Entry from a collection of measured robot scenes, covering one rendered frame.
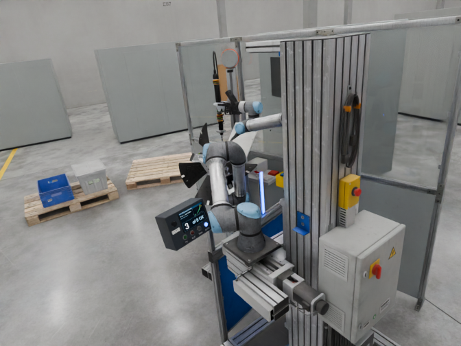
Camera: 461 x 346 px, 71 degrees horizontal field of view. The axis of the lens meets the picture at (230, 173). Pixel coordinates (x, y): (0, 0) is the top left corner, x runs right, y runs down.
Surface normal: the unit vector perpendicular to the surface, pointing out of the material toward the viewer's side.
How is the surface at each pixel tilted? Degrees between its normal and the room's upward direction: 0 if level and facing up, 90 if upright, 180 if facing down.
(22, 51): 90
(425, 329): 0
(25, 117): 90
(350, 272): 90
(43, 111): 90
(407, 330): 0
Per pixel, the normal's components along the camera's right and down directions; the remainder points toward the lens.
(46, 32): 0.42, 0.32
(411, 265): -0.68, 0.35
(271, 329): -0.09, -0.91
